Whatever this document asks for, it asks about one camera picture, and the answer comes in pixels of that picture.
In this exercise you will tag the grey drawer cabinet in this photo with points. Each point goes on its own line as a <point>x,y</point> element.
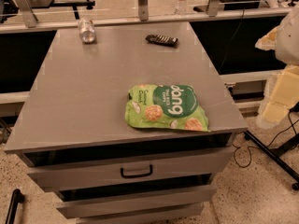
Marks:
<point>74,138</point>

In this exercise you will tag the black drawer handle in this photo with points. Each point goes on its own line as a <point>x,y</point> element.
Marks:
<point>136,173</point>

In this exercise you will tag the black stand leg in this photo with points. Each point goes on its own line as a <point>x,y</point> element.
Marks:
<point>276,153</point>

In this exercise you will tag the metal rail frame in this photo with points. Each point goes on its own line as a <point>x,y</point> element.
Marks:
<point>115,12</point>

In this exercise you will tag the silver soda can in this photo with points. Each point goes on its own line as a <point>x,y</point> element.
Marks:
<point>86,31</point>

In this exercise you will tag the black bar lower left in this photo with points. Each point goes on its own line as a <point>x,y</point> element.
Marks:
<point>16,198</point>

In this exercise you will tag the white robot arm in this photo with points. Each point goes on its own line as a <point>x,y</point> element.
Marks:
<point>287,42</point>

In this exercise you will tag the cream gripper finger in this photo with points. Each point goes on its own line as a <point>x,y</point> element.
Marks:
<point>281,94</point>
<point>268,41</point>

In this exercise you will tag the dark rxbar chocolate bar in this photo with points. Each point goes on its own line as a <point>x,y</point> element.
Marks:
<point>162,40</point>

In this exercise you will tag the green rice chip bag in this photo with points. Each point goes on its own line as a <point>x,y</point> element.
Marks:
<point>165,107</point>

